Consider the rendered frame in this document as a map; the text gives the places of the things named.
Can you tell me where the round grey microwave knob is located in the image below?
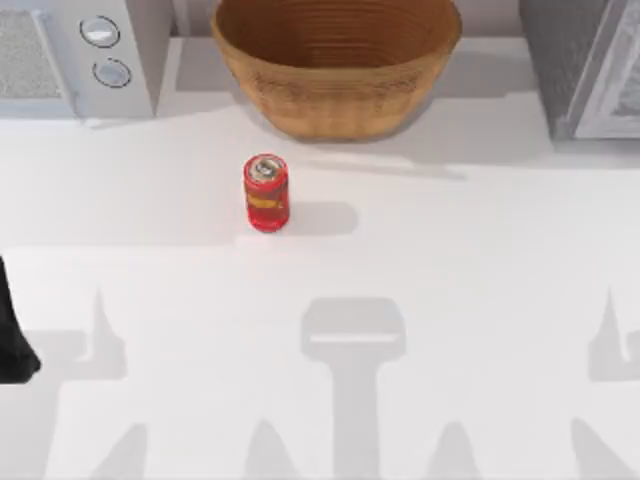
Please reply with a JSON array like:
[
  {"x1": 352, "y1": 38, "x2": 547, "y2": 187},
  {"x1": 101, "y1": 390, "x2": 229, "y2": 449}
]
[
  {"x1": 79, "y1": 15, "x2": 122, "y2": 46},
  {"x1": 91, "y1": 57, "x2": 133, "y2": 89}
]

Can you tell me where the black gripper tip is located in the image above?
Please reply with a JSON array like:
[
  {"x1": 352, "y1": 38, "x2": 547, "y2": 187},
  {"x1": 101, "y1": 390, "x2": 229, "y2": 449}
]
[{"x1": 0, "y1": 255, "x2": 42, "y2": 385}]

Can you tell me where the red can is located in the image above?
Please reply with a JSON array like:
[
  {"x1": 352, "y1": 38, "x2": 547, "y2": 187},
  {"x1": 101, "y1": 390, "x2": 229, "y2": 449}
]
[{"x1": 242, "y1": 153, "x2": 292, "y2": 234}]

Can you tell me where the pale microwave oven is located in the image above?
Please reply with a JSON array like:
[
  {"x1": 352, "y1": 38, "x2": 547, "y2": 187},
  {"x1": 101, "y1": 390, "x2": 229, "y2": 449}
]
[{"x1": 0, "y1": 0, "x2": 176, "y2": 121}]

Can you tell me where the grey cabinet door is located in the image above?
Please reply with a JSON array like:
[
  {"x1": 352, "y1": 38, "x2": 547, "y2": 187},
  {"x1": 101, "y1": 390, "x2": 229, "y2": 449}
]
[{"x1": 568, "y1": 0, "x2": 640, "y2": 140}]

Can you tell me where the brown woven basket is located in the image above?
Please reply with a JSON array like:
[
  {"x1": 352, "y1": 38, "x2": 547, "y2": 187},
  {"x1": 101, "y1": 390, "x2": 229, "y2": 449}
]
[{"x1": 210, "y1": 0, "x2": 464, "y2": 145}]

